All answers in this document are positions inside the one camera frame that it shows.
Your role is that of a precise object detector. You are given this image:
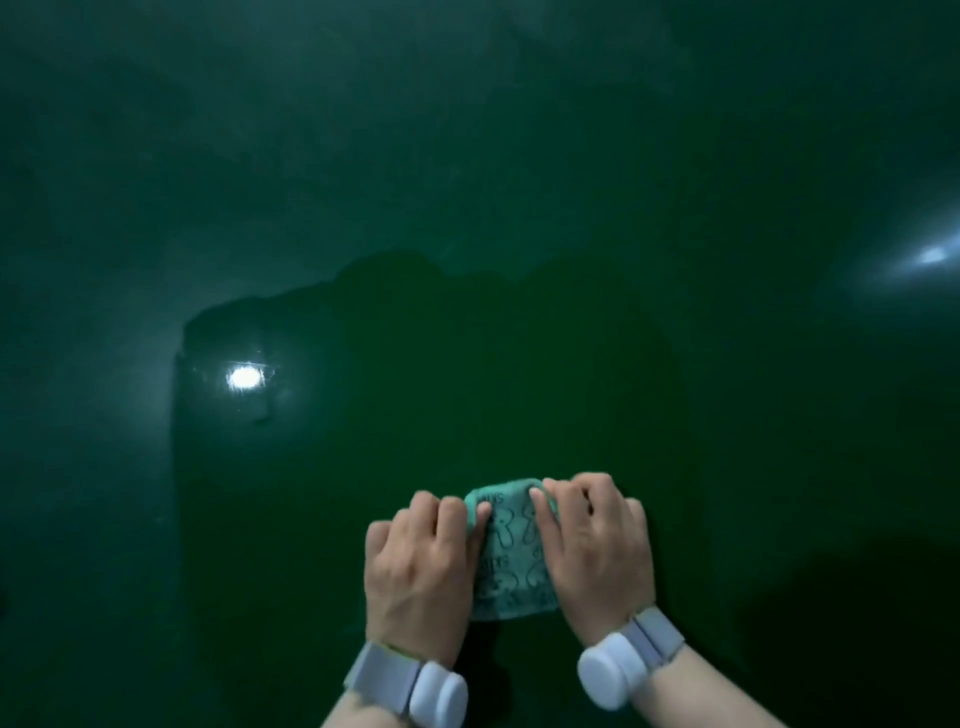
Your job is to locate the person's right hand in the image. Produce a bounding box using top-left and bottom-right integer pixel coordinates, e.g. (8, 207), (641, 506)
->
(528, 472), (657, 648)

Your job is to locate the person's left hand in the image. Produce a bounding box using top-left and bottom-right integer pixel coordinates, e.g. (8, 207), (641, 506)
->
(363, 491), (494, 669)

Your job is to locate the green patterned cloth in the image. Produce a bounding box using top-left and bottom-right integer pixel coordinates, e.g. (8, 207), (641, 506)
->
(463, 478), (564, 622)

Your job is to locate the white wrist tracker grey band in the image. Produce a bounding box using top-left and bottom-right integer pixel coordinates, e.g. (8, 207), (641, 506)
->
(576, 606), (686, 712)
(343, 639), (470, 728)

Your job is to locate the person's left forearm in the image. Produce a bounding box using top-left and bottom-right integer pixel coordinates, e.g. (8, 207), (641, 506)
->
(321, 690), (410, 728)

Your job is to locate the person's right forearm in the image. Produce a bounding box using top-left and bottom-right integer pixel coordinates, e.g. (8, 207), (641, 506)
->
(630, 645), (789, 728)

